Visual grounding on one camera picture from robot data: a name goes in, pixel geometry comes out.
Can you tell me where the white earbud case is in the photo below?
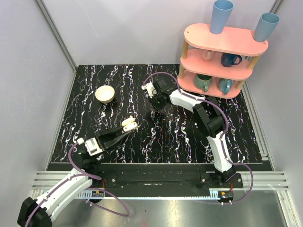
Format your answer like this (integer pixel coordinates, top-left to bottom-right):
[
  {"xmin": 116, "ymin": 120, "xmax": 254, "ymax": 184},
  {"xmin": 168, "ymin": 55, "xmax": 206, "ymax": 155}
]
[{"xmin": 121, "ymin": 116, "xmax": 138, "ymax": 132}]

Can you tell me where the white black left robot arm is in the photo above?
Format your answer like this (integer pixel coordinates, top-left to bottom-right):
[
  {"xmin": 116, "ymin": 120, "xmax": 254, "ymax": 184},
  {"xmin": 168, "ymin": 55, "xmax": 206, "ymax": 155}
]
[{"xmin": 17, "ymin": 122, "xmax": 138, "ymax": 227}]

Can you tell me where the teal ceramic mug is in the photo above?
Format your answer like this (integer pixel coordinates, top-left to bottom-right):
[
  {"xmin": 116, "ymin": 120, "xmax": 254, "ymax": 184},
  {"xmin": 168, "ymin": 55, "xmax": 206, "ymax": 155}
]
[{"xmin": 194, "ymin": 74, "xmax": 212, "ymax": 92}]

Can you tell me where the pink three-tier wooden shelf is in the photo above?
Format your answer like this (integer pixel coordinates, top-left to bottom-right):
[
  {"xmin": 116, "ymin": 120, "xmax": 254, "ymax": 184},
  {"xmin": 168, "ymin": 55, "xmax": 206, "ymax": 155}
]
[{"xmin": 178, "ymin": 23, "xmax": 269, "ymax": 99}]

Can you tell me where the pink ceramic mug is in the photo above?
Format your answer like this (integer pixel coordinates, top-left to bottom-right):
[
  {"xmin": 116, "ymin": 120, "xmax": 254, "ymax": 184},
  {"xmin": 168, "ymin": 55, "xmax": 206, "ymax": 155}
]
[{"xmin": 201, "ymin": 49, "xmax": 215, "ymax": 61}]

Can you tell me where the light blue ceramic mug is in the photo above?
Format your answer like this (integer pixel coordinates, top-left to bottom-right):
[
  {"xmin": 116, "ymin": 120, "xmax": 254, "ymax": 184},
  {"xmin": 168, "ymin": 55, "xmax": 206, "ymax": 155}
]
[{"xmin": 217, "ymin": 79, "xmax": 234, "ymax": 95}]

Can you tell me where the dark blue ceramic mug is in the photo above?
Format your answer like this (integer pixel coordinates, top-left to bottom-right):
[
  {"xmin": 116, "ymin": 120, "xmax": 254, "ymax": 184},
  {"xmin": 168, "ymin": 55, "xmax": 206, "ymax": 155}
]
[{"xmin": 221, "ymin": 53, "xmax": 242, "ymax": 68}]

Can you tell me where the light blue plastic cup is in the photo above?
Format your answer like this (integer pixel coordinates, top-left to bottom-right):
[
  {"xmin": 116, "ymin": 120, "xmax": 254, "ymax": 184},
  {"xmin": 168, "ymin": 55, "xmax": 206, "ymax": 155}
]
[
  {"xmin": 210, "ymin": 0, "xmax": 234, "ymax": 35},
  {"xmin": 253, "ymin": 13, "xmax": 280, "ymax": 42}
]

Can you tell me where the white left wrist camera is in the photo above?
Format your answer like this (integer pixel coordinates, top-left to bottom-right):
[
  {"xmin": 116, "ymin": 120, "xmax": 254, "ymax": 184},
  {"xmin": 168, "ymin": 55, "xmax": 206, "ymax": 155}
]
[{"xmin": 84, "ymin": 138, "xmax": 103, "ymax": 156}]

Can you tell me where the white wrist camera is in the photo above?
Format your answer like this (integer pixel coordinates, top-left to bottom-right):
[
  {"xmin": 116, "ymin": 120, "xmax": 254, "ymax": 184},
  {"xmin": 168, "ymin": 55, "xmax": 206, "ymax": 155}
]
[
  {"xmin": 84, "ymin": 138, "xmax": 103, "ymax": 156},
  {"xmin": 141, "ymin": 82, "xmax": 157, "ymax": 98}
]

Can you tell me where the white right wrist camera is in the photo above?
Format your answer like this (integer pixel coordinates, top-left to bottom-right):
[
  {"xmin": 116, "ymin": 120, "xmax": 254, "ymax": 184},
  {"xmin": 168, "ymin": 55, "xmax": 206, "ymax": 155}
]
[{"xmin": 141, "ymin": 82, "xmax": 157, "ymax": 98}]

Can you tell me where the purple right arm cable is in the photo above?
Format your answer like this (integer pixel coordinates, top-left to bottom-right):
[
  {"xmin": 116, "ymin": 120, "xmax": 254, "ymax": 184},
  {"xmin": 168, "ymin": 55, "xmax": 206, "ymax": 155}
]
[{"xmin": 143, "ymin": 72, "xmax": 254, "ymax": 205}]

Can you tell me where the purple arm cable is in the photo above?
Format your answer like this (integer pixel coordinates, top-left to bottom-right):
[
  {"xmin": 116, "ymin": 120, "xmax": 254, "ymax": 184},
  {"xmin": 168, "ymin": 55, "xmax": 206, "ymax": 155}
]
[
  {"xmin": 143, "ymin": 72, "xmax": 254, "ymax": 205},
  {"xmin": 25, "ymin": 139, "xmax": 131, "ymax": 227}
]

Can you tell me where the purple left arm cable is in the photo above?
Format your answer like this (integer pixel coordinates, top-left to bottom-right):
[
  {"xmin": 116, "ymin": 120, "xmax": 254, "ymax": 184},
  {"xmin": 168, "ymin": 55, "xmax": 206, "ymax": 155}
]
[{"xmin": 25, "ymin": 139, "xmax": 131, "ymax": 227}]

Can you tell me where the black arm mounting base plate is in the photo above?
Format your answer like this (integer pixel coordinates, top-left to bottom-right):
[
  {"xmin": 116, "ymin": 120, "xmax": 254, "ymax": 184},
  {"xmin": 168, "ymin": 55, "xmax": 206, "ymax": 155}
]
[{"xmin": 93, "ymin": 163, "xmax": 243, "ymax": 189}]

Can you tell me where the aluminium frame rail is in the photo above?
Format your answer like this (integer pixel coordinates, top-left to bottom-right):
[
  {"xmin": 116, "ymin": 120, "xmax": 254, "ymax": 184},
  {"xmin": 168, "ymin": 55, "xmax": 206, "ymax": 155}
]
[{"xmin": 34, "ymin": 0, "xmax": 78, "ymax": 71}]

